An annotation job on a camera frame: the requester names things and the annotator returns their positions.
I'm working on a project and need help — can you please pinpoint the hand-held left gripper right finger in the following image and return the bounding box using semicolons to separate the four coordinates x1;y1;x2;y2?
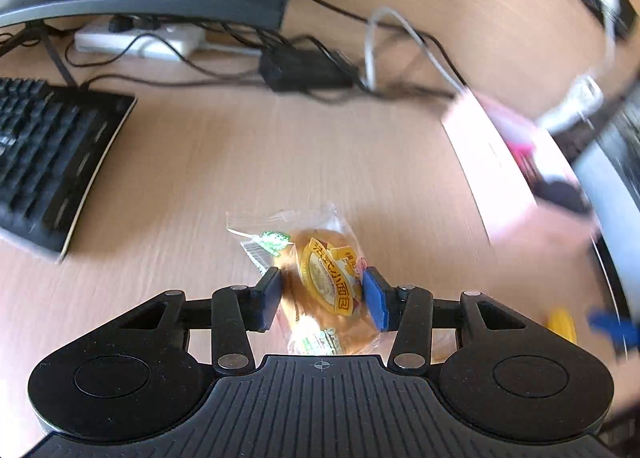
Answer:
361;265;538;374

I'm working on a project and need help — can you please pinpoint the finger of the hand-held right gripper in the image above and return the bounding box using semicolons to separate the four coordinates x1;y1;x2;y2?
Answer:
587;308;640;364

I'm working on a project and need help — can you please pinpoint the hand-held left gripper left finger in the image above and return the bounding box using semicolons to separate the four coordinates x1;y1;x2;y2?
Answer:
117;267;282;374

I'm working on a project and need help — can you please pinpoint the yellow corn toy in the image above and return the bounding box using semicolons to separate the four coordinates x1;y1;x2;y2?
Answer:
545;307;577;345

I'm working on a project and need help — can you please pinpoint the bread packet with green labels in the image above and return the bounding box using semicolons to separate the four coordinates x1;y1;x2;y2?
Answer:
225;203;381;356

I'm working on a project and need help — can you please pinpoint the black plush toy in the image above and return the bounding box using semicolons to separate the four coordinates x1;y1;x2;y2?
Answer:
537;178;593;214

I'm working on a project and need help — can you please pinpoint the pink cardboard box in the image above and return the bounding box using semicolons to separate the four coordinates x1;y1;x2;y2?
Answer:
442;88;601;249

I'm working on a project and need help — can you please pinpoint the pink plastic strainer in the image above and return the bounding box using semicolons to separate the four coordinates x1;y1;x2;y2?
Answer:
505;133;540;175

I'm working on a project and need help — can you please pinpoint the computer case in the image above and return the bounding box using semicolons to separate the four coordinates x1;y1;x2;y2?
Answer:
570;88;640;339

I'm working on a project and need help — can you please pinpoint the black adapter box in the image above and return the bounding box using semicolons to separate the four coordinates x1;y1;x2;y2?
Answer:
258;49;358;93

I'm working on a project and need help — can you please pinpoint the black keyboard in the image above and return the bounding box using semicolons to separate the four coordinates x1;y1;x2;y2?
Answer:
0;77;138;259

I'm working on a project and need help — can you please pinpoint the white power strip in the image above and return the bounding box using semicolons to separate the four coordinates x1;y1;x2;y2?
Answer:
74;22;206;61

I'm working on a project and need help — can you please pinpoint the black monitor stand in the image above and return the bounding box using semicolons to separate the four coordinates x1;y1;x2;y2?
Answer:
0;20;78;86

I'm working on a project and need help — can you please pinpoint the white cable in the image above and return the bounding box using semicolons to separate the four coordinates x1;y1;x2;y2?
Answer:
537;0;622;134

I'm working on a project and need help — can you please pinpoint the grey cable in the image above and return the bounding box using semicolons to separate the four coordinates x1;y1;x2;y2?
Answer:
364;7;468;94

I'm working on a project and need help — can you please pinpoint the black cable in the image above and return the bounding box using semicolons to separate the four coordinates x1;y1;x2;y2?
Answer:
292;0;468;91
65;13;268;89

